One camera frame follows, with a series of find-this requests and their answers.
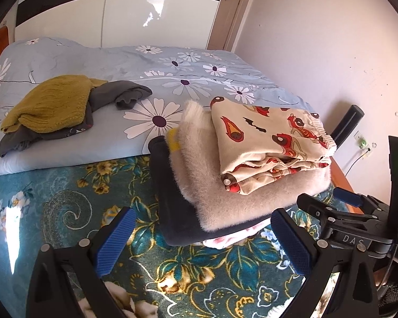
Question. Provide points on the wooden bed frame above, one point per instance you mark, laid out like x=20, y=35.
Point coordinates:
x=341, y=175

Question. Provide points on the grey-blue daisy duvet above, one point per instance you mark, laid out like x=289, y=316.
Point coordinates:
x=185, y=66

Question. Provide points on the white wardrobe with black stripe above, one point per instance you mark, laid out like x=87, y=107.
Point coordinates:
x=69, y=13

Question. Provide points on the pink garment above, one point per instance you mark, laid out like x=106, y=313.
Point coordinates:
x=225, y=240

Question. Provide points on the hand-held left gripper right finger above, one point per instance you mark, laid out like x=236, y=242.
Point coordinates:
x=295, y=241

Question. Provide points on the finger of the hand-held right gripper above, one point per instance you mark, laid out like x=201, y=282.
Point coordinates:
x=315, y=208
x=348, y=196

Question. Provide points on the wall socket with plug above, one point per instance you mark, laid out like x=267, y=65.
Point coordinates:
x=362, y=141

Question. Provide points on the cream car-print pants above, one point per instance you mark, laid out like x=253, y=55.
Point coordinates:
x=268, y=145

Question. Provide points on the dark navy garment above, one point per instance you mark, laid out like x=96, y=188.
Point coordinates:
x=172, y=205

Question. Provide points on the beige fluffy sweater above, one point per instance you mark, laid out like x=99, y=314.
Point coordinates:
x=199, y=172

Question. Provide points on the dark grey garment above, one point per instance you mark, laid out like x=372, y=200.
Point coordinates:
x=119, y=92

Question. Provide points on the beige door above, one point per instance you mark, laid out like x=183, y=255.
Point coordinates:
x=229, y=13

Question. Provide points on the olive knitted sweater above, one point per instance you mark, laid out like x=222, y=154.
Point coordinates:
x=53, y=102

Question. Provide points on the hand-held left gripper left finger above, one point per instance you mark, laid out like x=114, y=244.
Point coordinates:
x=116, y=241

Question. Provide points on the blue floral blanket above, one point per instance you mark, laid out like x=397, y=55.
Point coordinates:
x=69, y=198

